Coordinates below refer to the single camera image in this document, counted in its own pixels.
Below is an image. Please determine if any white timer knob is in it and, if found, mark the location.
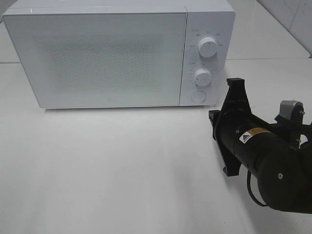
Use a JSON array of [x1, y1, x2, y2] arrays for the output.
[[194, 68, 212, 87]]

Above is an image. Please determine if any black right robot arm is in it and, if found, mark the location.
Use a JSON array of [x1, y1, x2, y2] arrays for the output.
[[209, 78, 312, 214]]

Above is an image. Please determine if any white microwave oven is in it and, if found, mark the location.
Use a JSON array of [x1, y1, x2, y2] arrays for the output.
[[2, 0, 235, 108]]

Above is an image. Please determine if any white round door button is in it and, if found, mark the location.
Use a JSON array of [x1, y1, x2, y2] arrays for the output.
[[191, 91, 206, 103]]

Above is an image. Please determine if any white microwave door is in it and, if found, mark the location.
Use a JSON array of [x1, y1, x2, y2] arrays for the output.
[[4, 13, 186, 109]]

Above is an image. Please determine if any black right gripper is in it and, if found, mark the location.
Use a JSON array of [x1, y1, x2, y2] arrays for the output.
[[209, 78, 258, 176]]

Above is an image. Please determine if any white upper power knob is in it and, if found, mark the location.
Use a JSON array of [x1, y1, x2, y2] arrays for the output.
[[198, 35, 218, 58]]

